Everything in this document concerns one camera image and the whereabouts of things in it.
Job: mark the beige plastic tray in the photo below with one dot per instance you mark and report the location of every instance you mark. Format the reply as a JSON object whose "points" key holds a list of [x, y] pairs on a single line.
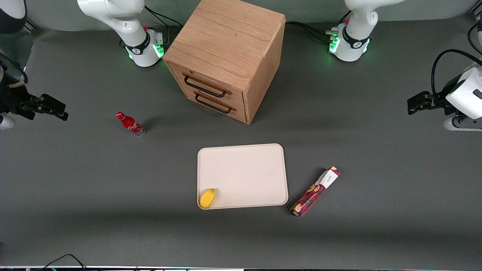
{"points": [[244, 173]]}

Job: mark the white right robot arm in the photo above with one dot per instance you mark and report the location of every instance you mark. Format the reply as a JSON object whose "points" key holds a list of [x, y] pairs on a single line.
{"points": [[140, 49]]}

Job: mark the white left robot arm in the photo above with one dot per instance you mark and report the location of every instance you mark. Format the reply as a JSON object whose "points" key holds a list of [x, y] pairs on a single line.
{"points": [[352, 43]]}

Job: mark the yellow toy fruit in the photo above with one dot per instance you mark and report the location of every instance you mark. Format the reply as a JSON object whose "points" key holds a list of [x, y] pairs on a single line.
{"points": [[207, 198]]}

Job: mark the red coke bottle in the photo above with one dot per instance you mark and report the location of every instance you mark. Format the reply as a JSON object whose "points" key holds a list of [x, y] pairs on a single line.
{"points": [[132, 125]]}

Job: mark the red cookie box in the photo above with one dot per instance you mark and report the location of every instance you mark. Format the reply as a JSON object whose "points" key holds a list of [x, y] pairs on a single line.
{"points": [[312, 194]]}

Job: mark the wooden drawer cabinet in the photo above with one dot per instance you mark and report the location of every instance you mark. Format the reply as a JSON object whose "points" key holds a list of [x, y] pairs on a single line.
{"points": [[226, 41]]}

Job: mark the aluminium frame rail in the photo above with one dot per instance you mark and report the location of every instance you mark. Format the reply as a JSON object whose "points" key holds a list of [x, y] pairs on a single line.
{"points": [[32, 25]]}

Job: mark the wooden drawer front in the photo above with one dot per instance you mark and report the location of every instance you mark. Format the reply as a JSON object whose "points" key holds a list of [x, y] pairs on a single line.
{"points": [[211, 81], [222, 107]]}

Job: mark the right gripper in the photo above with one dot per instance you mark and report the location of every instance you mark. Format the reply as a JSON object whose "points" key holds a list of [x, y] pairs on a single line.
{"points": [[15, 101]]}

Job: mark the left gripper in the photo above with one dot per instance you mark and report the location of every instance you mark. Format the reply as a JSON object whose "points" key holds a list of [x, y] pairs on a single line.
{"points": [[439, 102]]}

